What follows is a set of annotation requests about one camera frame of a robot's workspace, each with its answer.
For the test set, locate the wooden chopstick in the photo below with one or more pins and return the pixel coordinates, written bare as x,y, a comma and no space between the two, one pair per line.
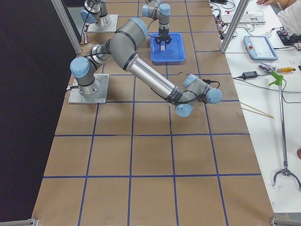
256,111
246,106

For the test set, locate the near aluminium frame post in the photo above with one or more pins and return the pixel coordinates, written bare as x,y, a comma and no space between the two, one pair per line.
68,24

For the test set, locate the bag of small parts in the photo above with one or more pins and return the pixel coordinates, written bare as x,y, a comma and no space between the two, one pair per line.
267,67

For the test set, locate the white keyboard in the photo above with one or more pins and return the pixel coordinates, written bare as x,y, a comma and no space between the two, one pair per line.
245,19

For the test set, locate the green handled reacher grabber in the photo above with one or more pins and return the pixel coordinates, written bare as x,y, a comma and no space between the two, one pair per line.
285,171

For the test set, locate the person in white shirt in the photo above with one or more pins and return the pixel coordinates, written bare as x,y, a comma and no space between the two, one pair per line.
290,14

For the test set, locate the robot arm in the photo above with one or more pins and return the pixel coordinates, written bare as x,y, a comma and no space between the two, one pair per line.
122,48
158,10

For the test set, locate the yellow tool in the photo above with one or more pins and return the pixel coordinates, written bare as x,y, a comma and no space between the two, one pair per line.
286,70

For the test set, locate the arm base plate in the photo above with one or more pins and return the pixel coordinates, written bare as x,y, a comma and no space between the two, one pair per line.
92,94
105,24

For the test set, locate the blue plastic tray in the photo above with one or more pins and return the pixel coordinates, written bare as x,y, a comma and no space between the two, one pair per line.
174,52

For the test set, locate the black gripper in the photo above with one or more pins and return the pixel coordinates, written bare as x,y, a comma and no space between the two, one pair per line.
162,36

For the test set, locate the teach pendant tablet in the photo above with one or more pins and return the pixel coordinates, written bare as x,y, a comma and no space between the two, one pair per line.
259,48

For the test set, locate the black power brick right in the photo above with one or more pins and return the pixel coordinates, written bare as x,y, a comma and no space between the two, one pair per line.
249,75

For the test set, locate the far right aluminium post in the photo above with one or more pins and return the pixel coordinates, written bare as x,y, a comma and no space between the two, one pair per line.
234,23

